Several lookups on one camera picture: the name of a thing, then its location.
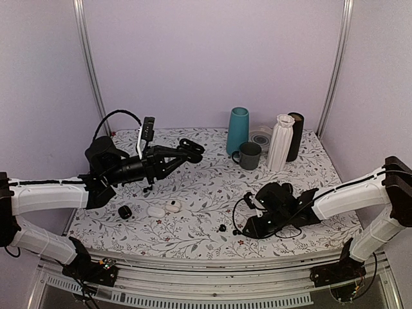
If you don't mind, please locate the floral patterned table mat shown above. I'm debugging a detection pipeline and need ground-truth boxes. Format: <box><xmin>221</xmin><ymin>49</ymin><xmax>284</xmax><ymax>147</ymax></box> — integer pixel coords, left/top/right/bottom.
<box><xmin>68</xmin><ymin>129</ymin><xmax>362</xmax><ymax>259</ymax></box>

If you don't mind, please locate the black cylinder vase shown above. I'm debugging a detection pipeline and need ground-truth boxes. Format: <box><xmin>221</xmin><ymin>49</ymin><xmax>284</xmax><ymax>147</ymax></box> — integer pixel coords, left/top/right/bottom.
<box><xmin>286</xmin><ymin>112</ymin><xmax>304</xmax><ymax>162</ymax></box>

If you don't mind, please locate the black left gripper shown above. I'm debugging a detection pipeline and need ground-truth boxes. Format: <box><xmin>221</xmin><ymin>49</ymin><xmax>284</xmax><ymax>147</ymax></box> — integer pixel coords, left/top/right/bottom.
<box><xmin>104</xmin><ymin>145</ymin><xmax>188</xmax><ymax>185</ymax></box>

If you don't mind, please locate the small black closed case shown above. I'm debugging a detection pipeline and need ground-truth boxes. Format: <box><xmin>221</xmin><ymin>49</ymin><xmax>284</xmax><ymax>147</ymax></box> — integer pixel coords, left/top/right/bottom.
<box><xmin>118</xmin><ymin>205</ymin><xmax>133</xmax><ymax>220</ymax></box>

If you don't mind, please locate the dark grey mug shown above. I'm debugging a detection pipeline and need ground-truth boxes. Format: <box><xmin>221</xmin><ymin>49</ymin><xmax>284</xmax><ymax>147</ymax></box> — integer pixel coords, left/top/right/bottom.
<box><xmin>231</xmin><ymin>142</ymin><xmax>262</xmax><ymax>171</ymax></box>

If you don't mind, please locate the right aluminium frame post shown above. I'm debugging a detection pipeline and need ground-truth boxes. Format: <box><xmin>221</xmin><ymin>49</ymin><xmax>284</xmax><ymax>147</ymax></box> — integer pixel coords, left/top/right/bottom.
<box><xmin>315</xmin><ymin>0</ymin><xmax>354</xmax><ymax>140</ymax></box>

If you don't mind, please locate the white open earbuds case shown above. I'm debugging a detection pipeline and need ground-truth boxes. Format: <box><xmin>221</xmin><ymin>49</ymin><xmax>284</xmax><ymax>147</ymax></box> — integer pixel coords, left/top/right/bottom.
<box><xmin>165</xmin><ymin>200</ymin><xmax>182</xmax><ymax>213</ymax></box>

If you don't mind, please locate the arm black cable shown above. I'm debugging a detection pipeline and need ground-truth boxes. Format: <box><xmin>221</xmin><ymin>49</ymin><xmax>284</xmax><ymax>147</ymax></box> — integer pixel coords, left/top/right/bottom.
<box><xmin>93</xmin><ymin>109</ymin><xmax>142</xmax><ymax>142</ymax></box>
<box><xmin>232</xmin><ymin>167</ymin><xmax>387</xmax><ymax>241</ymax></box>

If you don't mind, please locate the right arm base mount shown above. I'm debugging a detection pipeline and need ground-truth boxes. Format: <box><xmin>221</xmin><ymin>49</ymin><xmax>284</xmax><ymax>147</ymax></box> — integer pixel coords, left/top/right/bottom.
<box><xmin>310</xmin><ymin>238</ymin><xmax>366</xmax><ymax>287</ymax></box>

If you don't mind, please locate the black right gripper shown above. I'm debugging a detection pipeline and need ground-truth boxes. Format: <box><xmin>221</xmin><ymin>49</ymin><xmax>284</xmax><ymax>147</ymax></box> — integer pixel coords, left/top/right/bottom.
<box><xmin>243</xmin><ymin>210</ymin><xmax>290</xmax><ymax>239</ymax></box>

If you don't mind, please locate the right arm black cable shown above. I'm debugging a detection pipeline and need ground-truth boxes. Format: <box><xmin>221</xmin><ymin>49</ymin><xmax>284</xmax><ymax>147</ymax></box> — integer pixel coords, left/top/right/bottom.
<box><xmin>232</xmin><ymin>167</ymin><xmax>387</xmax><ymax>241</ymax></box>

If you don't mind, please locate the left aluminium frame post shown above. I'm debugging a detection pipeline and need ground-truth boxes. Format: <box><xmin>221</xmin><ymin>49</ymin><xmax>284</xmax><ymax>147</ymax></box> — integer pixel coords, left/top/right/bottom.
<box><xmin>73</xmin><ymin>0</ymin><xmax>106</xmax><ymax>120</ymax></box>

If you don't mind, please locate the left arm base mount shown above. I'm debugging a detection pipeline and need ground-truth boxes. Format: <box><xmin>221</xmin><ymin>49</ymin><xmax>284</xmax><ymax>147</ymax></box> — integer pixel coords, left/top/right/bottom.
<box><xmin>62</xmin><ymin>236</ymin><xmax>118</xmax><ymax>287</ymax></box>

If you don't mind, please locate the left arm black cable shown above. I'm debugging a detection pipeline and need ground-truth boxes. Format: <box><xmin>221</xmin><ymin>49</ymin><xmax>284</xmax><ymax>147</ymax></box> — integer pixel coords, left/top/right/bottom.
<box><xmin>93</xmin><ymin>109</ymin><xmax>142</xmax><ymax>142</ymax></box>

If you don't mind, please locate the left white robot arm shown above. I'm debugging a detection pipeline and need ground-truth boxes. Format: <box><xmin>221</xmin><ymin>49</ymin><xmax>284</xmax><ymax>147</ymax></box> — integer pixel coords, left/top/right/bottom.
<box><xmin>1</xmin><ymin>136</ymin><xmax>205</xmax><ymax>279</ymax></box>

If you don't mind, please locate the white closed earbuds case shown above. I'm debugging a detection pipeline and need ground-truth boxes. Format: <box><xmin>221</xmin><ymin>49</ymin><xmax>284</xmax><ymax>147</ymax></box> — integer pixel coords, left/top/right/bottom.
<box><xmin>147</xmin><ymin>206</ymin><xmax>165</xmax><ymax>218</ymax></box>

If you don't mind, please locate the teal tall vase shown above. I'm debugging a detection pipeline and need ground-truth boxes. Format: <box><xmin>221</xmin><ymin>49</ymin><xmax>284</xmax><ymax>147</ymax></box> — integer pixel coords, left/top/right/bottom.
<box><xmin>226</xmin><ymin>107</ymin><xmax>249</xmax><ymax>155</ymax></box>

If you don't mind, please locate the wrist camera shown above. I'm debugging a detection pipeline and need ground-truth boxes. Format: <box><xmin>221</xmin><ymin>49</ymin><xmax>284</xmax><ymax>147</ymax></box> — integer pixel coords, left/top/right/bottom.
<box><xmin>243</xmin><ymin>192</ymin><xmax>267</xmax><ymax>218</ymax></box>
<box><xmin>136</xmin><ymin>117</ymin><xmax>155</xmax><ymax>158</ymax></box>

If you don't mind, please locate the white ribbed vase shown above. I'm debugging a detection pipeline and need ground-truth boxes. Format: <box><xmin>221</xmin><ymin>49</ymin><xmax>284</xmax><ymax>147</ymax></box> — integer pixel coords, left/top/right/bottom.
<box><xmin>267</xmin><ymin>114</ymin><xmax>295</xmax><ymax>172</ymax></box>

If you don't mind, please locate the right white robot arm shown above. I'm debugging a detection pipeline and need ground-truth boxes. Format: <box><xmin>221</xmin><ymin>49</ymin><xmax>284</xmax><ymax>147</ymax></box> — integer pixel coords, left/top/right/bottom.
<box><xmin>240</xmin><ymin>156</ymin><xmax>411</xmax><ymax>281</ymax></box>

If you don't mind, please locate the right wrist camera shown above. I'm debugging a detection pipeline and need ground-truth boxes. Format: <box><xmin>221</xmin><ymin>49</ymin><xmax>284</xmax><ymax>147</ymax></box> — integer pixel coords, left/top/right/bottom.
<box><xmin>243</xmin><ymin>192</ymin><xmax>267</xmax><ymax>218</ymax></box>

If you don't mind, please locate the aluminium frame post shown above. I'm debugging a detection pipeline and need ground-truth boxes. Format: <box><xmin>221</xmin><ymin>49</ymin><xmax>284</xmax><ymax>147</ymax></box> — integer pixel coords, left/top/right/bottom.
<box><xmin>315</xmin><ymin>0</ymin><xmax>354</xmax><ymax>140</ymax></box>
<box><xmin>73</xmin><ymin>0</ymin><xmax>106</xmax><ymax>120</ymax></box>

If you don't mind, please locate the black earbuds charging case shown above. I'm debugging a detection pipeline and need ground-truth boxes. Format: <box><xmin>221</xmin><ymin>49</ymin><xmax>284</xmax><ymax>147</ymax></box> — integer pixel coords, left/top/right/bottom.
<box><xmin>177</xmin><ymin>138</ymin><xmax>205</xmax><ymax>164</ymax></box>

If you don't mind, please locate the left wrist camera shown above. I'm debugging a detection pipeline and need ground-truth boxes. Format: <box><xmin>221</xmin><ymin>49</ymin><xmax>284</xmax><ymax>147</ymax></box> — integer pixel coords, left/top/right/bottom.
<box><xmin>136</xmin><ymin>117</ymin><xmax>155</xmax><ymax>158</ymax></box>

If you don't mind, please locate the front aluminium rail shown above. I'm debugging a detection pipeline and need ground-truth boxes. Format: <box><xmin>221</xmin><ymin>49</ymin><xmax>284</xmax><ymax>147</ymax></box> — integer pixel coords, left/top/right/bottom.
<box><xmin>28</xmin><ymin>250</ymin><xmax>404</xmax><ymax>308</ymax></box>

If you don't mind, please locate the clear glass dish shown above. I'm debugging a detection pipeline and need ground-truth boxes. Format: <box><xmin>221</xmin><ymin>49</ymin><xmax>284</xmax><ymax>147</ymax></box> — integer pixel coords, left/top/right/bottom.
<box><xmin>249</xmin><ymin>126</ymin><xmax>272</xmax><ymax>153</ymax></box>

